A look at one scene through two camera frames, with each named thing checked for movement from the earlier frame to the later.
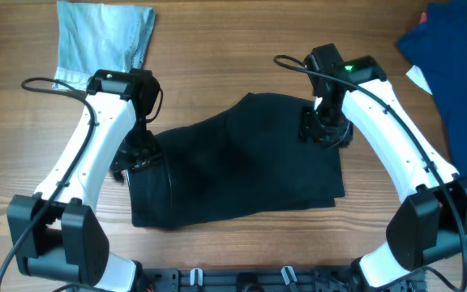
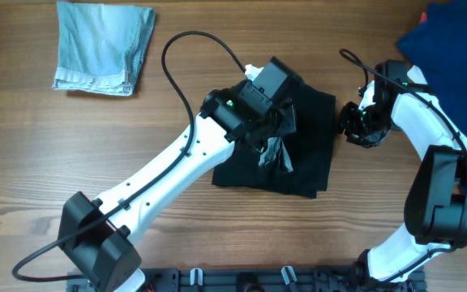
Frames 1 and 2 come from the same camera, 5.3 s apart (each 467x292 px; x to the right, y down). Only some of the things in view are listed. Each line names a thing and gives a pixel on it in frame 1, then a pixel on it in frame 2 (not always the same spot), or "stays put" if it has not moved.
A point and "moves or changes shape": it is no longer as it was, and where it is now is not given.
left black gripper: x=132 y=158 → x=281 y=122
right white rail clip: x=285 y=276 stays put
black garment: x=247 y=160 moves or changes shape
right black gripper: x=324 y=130 → x=353 y=124
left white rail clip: x=196 y=276 stays put
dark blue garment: x=452 y=44 stays put
